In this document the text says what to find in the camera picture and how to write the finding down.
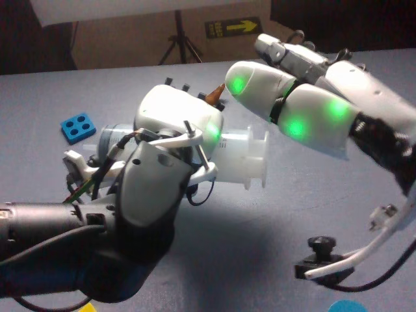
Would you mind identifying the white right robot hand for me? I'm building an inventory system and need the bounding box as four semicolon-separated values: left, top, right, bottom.
224;31;416;196

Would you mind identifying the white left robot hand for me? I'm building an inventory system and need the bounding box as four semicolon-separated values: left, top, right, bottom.
133;76;227;163

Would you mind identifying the large clear plastic syringe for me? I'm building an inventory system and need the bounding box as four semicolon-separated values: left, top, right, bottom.
83;125;270;190

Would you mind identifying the orange toy carrot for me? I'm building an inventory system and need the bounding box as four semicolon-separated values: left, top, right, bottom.
207;83;226;105

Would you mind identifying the black tripod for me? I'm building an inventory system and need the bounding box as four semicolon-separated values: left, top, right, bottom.
157;10;204;66

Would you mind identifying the black sign with yellow arrow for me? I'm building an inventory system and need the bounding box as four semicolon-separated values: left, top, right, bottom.
204;16;263;40

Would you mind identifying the blue block with four holes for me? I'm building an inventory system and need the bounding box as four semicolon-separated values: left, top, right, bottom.
60;112;98;146

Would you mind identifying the blue round disc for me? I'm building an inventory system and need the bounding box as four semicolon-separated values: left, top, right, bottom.
327;299;370;312

